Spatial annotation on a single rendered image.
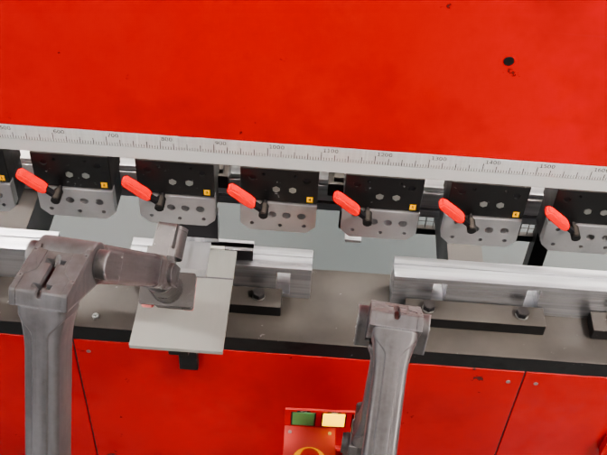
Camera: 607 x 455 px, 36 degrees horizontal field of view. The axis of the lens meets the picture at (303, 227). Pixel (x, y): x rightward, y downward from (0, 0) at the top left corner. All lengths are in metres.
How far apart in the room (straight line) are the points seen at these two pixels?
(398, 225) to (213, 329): 0.42
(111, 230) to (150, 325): 1.60
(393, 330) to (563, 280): 0.81
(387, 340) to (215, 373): 0.83
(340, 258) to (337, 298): 1.27
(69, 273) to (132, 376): 0.98
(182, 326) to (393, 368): 0.64
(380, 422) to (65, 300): 0.46
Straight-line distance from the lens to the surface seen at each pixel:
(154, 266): 1.54
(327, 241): 3.38
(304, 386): 2.11
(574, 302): 2.10
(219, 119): 1.71
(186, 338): 1.84
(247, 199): 1.78
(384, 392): 1.32
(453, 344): 2.03
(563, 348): 2.08
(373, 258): 3.34
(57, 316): 1.18
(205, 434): 2.32
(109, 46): 1.65
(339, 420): 1.96
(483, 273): 2.04
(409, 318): 1.33
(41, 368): 1.22
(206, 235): 1.96
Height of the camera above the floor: 2.46
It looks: 46 degrees down
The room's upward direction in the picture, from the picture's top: 4 degrees clockwise
